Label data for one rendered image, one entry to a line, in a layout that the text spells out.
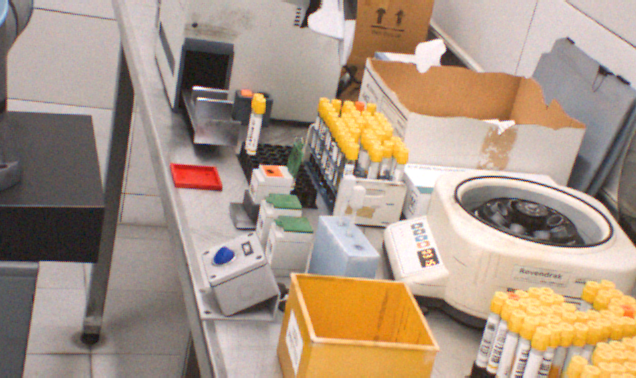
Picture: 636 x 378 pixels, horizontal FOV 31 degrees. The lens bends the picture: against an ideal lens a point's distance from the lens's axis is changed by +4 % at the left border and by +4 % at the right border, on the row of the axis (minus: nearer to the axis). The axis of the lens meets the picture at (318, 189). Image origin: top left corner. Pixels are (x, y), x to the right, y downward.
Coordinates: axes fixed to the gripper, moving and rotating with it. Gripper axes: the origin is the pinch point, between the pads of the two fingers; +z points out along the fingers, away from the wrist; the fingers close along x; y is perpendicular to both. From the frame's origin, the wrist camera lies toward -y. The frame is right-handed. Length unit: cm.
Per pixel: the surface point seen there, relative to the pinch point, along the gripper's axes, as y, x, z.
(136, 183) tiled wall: -19, -168, 100
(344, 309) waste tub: 7.6, 32.8, 19.4
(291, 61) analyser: -10.0, -36.6, 14.8
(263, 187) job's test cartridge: 7.1, 1.8, 19.1
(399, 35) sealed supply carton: -45, -68, 20
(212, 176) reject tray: 9.1, -14.0, 24.7
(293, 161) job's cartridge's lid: 2.5, 0.0, 16.2
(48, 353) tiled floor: 15, -102, 111
